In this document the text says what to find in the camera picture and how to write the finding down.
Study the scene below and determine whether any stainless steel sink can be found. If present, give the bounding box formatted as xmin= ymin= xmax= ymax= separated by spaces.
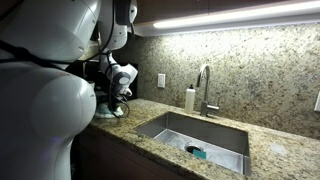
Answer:
xmin=134 ymin=110 xmax=252 ymax=177

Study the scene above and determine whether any white power outlet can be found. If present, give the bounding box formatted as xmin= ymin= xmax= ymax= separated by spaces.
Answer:
xmin=313 ymin=89 xmax=320 ymax=113

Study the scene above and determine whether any white and blue towel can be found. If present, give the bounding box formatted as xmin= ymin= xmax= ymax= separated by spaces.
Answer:
xmin=94 ymin=101 xmax=126 ymax=120

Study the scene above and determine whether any wooden lower cabinet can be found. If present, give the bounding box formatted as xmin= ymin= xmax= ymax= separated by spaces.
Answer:
xmin=71 ymin=126 xmax=188 ymax=180

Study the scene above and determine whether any under-cabinet light strip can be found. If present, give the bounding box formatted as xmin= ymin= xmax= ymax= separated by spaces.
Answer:
xmin=152 ymin=0 xmax=320 ymax=30

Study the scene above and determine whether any steel gooseneck faucet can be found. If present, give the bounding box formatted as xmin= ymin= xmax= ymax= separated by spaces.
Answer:
xmin=195 ymin=64 xmax=220 ymax=118

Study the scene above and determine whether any teal green sponge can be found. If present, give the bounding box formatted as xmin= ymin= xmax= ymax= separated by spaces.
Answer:
xmin=192 ymin=148 xmax=207 ymax=160

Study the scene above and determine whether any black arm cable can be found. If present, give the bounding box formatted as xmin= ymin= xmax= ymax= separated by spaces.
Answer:
xmin=0 ymin=0 xmax=138 ymax=119

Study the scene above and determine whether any white soap bottle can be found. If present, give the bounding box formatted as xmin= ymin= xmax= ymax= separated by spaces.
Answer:
xmin=184 ymin=84 xmax=196 ymax=114

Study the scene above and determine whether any white wall outlet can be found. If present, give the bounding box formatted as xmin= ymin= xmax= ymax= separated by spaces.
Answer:
xmin=156 ymin=73 xmax=166 ymax=89

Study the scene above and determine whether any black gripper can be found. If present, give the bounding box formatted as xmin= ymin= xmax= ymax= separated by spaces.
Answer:
xmin=110 ymin=94 xmax=127 ymax=112

